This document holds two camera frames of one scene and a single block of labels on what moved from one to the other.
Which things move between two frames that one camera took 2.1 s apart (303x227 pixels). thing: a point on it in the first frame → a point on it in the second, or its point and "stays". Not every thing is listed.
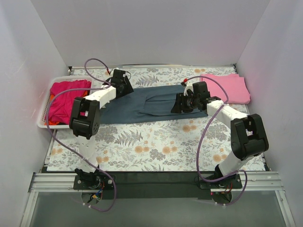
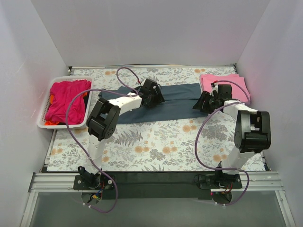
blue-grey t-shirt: x=147 y=104 stays
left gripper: x=123 y=85 → x=155 y=96
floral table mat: x=199 y=144 stays
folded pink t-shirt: x=235 y=85 stays
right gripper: x=181 y=103 → x=203 y=104
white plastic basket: x=41 y=121 stays
